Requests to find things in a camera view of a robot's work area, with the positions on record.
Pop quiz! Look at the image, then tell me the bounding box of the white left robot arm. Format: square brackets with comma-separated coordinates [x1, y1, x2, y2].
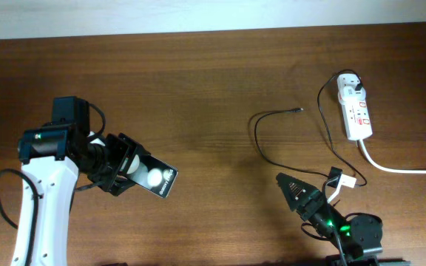
[11, 96, 146, 265]

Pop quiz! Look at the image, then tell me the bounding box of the white USB charger adapter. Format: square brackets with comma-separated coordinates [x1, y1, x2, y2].
[337, 73, 366, 104]

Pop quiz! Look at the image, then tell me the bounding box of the black Galaxy smartphone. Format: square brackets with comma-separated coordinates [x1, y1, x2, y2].
[125, 155, 178, 199]

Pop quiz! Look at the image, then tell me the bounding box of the white power strip cord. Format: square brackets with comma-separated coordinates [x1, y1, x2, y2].
[356, 138, 426, 177]

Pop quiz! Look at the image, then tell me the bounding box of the white surge protector power strip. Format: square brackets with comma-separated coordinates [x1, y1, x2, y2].
[339, 96, 373, 140]

